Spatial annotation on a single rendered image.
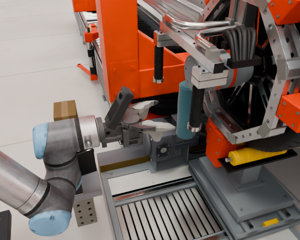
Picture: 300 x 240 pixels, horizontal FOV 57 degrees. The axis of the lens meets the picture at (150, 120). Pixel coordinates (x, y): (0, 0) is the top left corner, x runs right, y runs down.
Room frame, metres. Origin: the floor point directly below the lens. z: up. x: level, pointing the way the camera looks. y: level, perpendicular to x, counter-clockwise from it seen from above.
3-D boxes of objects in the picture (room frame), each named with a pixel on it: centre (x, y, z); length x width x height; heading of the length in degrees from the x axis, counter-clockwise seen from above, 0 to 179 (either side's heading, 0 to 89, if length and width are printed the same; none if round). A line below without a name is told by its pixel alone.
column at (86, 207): (0.92, 0.34, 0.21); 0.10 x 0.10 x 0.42; 18
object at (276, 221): (0.99, -0.47, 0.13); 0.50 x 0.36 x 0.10; 18
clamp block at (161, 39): (1.04, -0.06, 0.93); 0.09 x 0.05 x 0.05; 108
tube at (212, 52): (0.80, -0.22, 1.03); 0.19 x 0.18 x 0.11; 108
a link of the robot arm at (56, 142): (0.58, 0.25, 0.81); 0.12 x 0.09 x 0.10; 108
